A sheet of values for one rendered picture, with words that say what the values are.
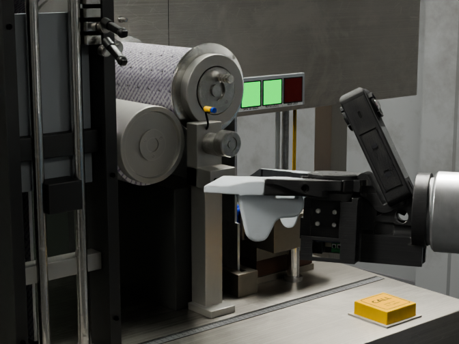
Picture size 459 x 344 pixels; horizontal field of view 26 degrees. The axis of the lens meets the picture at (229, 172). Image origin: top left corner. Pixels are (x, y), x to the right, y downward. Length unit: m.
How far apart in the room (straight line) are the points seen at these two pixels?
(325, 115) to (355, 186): 1.57
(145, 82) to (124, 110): 0.11
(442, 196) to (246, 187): 0.18
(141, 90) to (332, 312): 0.47
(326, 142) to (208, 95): 0.97
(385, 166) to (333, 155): 1.58
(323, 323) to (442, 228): 0.68
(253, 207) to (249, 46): 1.17
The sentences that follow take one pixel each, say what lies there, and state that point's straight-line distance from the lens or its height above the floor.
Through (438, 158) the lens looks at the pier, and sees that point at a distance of 3.93.
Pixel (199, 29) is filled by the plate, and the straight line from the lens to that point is 1.98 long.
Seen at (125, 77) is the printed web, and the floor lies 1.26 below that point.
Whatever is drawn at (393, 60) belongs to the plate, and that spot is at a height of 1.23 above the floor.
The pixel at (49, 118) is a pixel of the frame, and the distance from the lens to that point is 1.31.
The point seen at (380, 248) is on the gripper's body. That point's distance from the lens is 0.94.
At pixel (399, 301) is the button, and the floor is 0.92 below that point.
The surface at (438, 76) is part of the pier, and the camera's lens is 3.89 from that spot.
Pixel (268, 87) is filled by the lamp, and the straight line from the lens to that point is 2.10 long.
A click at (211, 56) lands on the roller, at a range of 1.57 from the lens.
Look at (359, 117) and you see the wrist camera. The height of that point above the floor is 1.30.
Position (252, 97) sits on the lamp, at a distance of 2.07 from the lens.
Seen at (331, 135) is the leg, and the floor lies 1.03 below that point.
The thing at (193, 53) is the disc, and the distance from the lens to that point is 1.57.
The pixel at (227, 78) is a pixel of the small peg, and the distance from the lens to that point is 1.55.
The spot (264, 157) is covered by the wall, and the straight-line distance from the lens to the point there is 4.80.
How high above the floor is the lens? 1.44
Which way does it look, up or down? 11 degrees down
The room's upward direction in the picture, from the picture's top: straight up
